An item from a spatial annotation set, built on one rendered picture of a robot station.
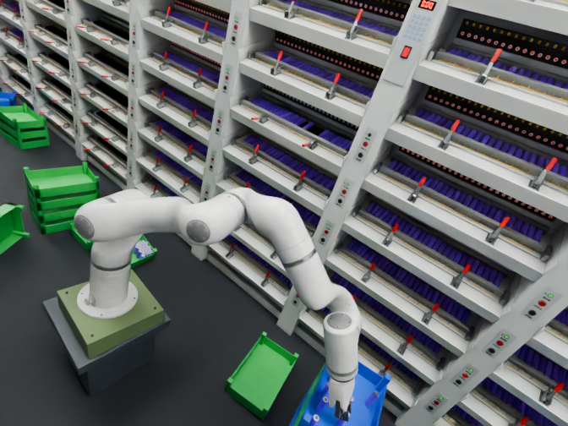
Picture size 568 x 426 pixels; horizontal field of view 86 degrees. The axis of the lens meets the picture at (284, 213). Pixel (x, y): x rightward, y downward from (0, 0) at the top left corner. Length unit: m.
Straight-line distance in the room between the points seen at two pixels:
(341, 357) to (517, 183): 0.69
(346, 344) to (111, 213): 0.71
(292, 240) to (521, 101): 0.72
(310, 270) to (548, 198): 0.70
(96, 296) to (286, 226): 0.76
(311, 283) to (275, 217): 0.18
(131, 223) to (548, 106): 1.15
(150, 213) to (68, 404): 0.86
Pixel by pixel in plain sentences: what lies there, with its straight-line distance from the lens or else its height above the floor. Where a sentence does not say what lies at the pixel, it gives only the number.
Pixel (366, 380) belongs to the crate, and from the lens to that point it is 1.25.
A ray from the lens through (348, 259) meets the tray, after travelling 1.38.
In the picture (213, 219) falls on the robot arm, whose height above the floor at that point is 0.93.
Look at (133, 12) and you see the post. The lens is 2.04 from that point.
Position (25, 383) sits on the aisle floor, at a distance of 1.60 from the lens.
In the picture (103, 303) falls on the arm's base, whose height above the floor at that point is 0.39.
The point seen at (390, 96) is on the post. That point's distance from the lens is 1.12.
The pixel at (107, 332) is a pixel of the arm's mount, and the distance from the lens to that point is 1.22.
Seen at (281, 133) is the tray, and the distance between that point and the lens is 1.34.
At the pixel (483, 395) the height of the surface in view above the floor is 0.39.
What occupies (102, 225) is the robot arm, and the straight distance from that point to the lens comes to 0.98.
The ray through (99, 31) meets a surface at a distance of 2.46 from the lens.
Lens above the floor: 1.35
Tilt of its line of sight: 31 degrees down
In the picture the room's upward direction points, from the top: 19 degrees clockwise
